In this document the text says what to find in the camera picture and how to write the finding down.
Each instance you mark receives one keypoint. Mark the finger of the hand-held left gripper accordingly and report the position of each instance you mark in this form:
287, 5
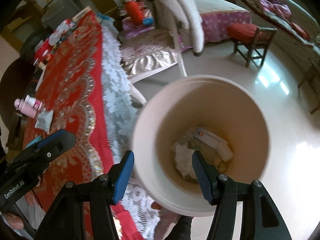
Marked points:
57, 142

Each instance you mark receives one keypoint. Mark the white paper packet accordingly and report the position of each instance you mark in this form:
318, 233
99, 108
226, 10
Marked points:
45, 121

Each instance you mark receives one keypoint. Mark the white pill bottle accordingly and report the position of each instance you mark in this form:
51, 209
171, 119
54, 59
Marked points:
33, 101

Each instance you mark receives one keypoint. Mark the pink bottle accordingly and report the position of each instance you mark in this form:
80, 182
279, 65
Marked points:
25, 108

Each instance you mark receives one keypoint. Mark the dark wooden chair back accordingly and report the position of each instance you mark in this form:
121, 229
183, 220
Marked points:
15, 75

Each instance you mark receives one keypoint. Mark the white printed box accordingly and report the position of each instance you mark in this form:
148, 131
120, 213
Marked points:
81, 14

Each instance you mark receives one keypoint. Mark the red plastic basin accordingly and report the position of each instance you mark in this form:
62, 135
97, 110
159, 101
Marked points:
43, 48

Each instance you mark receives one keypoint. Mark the person's left hand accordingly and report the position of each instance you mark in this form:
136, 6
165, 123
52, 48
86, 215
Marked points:
15, 221

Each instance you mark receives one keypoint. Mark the pink clothes pile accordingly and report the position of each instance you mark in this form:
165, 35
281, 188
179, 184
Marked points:
270, 5

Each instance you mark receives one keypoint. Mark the blue packet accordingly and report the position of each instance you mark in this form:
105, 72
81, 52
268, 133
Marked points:
37, 140

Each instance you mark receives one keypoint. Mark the pink floral covered table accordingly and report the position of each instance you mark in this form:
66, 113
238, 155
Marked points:
220, 17

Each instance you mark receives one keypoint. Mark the small wooden stool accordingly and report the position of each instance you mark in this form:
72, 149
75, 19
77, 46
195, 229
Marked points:
265, 33

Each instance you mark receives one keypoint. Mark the red sofa pillow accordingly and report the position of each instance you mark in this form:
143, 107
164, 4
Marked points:
300, 30

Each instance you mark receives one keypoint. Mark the beige plastic bucket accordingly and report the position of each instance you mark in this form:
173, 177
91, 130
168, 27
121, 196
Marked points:
162, 120

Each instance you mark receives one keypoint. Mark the small pink covered table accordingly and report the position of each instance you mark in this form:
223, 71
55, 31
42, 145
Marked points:
132, 31

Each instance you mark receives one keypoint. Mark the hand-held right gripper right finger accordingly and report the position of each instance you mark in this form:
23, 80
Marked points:
202, 177

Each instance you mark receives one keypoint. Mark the red seat cushion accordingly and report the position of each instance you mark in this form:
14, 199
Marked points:
241, 32

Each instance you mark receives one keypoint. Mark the white plastic bag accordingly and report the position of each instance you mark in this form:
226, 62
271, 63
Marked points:
57, 33

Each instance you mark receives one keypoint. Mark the red floral tablecloth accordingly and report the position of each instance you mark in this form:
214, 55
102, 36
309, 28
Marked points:
67, 85

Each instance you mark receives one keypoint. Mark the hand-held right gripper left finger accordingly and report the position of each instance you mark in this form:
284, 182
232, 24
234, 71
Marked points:
122, 177

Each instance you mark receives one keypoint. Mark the grey refrigerator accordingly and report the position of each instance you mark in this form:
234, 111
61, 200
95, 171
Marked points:
60, 10

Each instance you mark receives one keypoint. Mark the white lace table cover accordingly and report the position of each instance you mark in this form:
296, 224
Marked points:
115, 97

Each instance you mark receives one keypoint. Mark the white chair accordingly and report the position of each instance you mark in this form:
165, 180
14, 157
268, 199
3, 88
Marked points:
147, 62

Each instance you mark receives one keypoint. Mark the red thermos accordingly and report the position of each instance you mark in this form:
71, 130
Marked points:
135, 12

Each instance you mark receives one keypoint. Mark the floral sofa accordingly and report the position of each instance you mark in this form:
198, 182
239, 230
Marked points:
300, 47

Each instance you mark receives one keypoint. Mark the grey fleece jacket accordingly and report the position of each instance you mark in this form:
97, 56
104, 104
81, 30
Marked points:
180, 5

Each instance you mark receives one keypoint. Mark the white plastic packet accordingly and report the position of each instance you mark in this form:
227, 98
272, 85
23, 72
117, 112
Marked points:
215, 140

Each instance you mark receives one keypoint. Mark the blue plastic bag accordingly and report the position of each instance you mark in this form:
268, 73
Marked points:
147, 22

